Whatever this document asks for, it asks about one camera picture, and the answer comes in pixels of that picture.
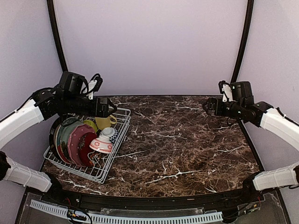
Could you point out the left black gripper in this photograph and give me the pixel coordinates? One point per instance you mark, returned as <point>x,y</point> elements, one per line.
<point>103,112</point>

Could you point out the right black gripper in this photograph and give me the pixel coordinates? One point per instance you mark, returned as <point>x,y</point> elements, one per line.
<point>212,101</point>

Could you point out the yellow ceramic mug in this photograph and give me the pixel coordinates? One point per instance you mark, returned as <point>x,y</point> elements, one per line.
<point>103,123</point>

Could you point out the red white patterned bowl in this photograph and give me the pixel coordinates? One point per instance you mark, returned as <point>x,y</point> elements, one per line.
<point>101,144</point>

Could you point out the red teal floral plate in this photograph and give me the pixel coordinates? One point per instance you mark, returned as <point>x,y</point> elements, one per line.
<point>59,146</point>

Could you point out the black rimmed cream plate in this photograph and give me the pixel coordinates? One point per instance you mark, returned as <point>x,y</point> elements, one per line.
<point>56,123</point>

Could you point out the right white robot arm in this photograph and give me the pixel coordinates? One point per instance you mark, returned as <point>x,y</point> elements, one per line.
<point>237,102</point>

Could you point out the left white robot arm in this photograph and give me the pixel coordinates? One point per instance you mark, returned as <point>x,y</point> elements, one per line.
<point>72,95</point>

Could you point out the blue white patterned bowl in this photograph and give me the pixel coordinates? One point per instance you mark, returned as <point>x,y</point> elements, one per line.
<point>110,133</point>

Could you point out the green small bowl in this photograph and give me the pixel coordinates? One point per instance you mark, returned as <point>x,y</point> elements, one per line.
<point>91,124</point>

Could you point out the pink dotted plate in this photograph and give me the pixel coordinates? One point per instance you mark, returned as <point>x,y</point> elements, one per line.
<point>73,142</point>

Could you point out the dark red floral plate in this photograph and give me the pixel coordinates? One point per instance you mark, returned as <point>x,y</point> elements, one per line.
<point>88,156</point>

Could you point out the green teal plate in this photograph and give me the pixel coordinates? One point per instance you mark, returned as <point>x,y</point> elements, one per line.
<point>68,127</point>

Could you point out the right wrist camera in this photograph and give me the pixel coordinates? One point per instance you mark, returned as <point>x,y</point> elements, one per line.
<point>226,91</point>

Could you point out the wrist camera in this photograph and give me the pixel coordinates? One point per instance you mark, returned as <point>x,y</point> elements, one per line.
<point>93,86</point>
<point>226,91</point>

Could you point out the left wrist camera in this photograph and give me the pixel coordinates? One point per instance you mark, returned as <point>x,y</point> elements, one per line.
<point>93,86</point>

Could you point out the white wire dish rack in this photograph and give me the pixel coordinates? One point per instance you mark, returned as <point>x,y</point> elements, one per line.
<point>98,172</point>

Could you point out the black front rail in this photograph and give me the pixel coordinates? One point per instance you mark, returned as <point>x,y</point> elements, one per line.
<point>218,201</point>

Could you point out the right black frame post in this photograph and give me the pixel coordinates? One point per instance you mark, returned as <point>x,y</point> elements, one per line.
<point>243,41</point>

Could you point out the black frame post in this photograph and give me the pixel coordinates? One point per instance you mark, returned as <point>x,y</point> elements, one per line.
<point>56,35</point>
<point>243,41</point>

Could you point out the left black frame post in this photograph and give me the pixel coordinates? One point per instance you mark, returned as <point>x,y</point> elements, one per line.
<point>56,35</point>

